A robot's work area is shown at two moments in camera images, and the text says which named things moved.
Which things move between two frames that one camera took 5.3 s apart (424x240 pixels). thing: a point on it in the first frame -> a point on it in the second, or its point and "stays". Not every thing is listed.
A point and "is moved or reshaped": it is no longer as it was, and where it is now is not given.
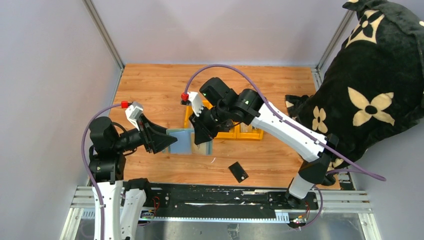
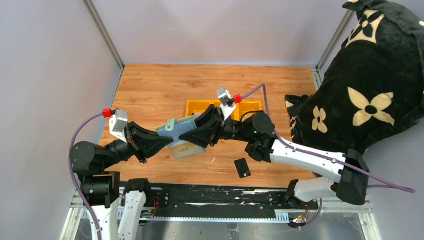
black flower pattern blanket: (374, 82) stays
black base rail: (222, 201) stays
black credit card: (238, 172) is moved or reshaped
